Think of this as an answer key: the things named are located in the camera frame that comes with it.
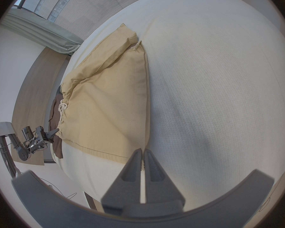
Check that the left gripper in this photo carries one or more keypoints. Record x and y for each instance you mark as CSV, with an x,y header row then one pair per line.
x,y
39,144

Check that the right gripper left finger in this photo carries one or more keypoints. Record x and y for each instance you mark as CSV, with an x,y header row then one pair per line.
x,y
123,189

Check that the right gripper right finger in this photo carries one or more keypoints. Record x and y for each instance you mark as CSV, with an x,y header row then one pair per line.
x,y
161,189

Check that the tan shorts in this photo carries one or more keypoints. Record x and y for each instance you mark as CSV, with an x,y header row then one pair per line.
x,y
109,98

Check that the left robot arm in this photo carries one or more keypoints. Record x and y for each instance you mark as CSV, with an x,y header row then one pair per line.
x,y
22,154

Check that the brown garment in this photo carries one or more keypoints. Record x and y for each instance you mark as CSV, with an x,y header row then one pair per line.
x,y
55,127

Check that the grey-green curtain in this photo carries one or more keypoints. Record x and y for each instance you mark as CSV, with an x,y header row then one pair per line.
x,y
37,30

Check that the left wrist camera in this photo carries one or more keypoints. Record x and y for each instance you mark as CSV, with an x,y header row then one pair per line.
x,y
39,131

